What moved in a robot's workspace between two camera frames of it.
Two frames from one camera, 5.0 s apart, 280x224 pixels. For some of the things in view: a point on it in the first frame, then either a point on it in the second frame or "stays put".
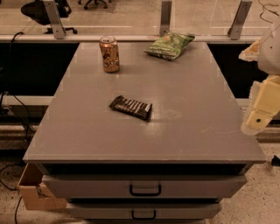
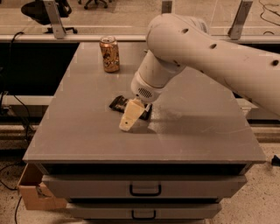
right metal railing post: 235,31 stays put
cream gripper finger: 264,105 -> 133,111
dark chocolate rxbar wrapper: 138,108 stays put
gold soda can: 108,47 stays put
